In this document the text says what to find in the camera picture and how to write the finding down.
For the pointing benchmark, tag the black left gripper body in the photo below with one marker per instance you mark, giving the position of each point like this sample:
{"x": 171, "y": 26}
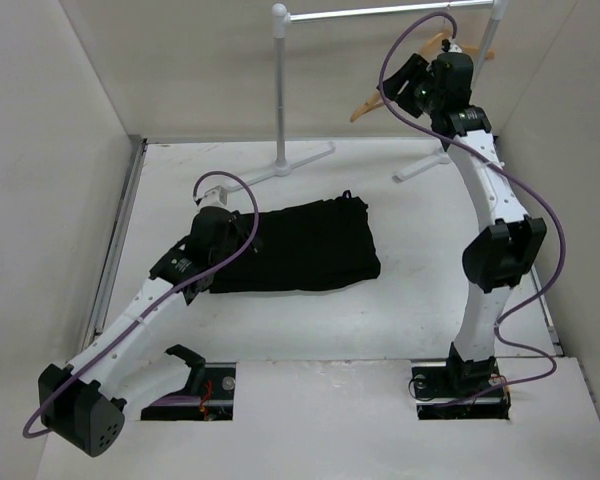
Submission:
{"x": 222, "y": 252}

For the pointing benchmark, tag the black trousers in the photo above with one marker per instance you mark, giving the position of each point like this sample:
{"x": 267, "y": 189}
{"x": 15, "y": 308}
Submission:
{"x": 316, "y": 247}

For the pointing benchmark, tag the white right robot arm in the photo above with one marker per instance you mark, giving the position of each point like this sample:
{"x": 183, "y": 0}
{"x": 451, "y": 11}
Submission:
{"x": 508, "y": 238}

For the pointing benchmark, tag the white clothes rack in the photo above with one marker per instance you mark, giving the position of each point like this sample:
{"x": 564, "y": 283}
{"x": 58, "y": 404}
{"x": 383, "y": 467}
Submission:
{"x": 283, "y": 19}

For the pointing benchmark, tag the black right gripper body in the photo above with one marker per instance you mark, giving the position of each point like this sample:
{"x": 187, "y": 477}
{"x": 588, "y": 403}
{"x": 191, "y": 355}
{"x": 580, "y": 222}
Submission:
{"x": 435, "y": 103}

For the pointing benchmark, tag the wooden clothes hanger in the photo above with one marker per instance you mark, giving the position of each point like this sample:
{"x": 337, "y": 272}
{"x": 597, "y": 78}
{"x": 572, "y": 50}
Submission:
{"x": 430, "y": 50}

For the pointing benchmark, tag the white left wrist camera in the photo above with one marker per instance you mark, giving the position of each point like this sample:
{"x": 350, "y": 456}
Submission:
{"x": 215, "y": 197}

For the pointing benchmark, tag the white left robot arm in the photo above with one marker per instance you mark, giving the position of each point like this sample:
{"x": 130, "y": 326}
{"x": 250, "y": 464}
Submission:
{"x": 135, "y": 361}

